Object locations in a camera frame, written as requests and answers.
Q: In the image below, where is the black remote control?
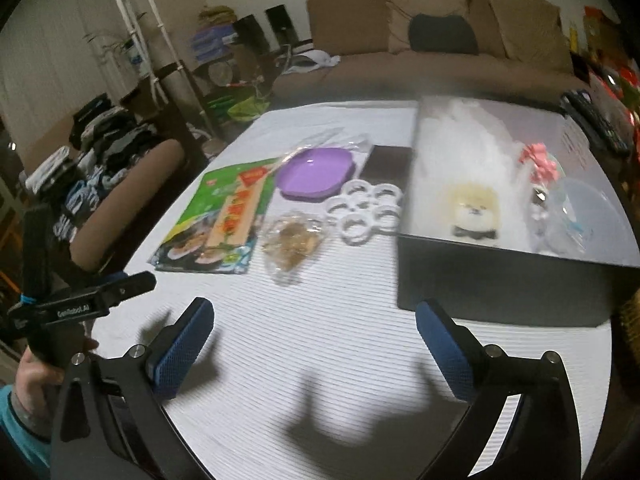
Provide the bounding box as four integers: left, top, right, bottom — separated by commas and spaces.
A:
560, 89, 632, 155

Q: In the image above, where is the green sushi kit packet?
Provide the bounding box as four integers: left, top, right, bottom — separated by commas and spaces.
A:
150, 156, 283, 276

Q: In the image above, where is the dark wooden armchair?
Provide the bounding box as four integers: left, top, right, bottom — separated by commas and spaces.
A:
70, 60, 211, 271

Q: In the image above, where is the white plastic ring holder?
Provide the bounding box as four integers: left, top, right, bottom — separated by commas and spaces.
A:
324, 178, 403, 247

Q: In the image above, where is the person's left forearm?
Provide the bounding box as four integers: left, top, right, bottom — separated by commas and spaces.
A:
0, 385, 53, 468

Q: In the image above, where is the stack of blue boxes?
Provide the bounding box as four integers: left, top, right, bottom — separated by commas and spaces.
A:
190, 27, 236, 61

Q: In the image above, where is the pile of colourful packets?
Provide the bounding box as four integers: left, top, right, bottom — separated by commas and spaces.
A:
570, 5, 640, 126

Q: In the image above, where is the green plastic bag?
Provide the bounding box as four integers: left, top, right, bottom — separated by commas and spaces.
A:
227, 97, 271, 123

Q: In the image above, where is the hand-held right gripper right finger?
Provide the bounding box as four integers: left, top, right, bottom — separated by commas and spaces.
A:
415, 299, 583, 480

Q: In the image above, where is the person's left hand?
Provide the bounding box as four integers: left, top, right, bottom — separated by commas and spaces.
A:
15, 337, 101, 413

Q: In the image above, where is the clear bag of brown snacks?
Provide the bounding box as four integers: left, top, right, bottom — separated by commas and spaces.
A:
260, 210, 326, 286

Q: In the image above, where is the purple plastic plate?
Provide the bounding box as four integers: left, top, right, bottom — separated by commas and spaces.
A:
275, 146, 358, 204

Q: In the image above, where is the white standing rack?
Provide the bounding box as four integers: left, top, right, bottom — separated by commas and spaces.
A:
102, 0, 173, 106

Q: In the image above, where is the white cloth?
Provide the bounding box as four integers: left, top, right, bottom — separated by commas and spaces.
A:
290, 50, 342, 69

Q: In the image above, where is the dark brown flat box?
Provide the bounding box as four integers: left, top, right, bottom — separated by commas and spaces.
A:
359, 144, 415, 188

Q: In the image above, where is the clear plastic bowl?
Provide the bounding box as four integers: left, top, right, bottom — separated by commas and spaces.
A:
542, 177, 623, 256

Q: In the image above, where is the black storage container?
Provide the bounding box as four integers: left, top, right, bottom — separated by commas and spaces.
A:
396, 94, 626, 328

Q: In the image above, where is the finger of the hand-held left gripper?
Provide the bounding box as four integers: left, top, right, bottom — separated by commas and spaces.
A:
87, 271, 157, 318

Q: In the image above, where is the black cushion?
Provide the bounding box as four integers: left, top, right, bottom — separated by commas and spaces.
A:
407, 12, 480, 55

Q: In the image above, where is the clear plastic wrapper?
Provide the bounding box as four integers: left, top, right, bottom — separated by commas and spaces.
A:
295, 127, 373, 154

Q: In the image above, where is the white fluffy fur piece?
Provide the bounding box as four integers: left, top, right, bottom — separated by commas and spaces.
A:
420, 97, 531, 251

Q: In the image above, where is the brown sofa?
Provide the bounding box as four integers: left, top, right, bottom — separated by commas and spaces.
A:
272, 0, 588, 106

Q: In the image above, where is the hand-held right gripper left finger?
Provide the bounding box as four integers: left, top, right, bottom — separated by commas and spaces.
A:
50, 296, 216, 480

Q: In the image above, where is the pink ribbon bow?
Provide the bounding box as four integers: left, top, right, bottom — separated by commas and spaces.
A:
517, 142, 561, 183

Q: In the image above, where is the plush dog toy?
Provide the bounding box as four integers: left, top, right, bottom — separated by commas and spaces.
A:
447, 182, 503, 243

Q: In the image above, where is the white ribbed tablecloth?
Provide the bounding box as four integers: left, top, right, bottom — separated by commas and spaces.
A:
90, 100, 613, 480

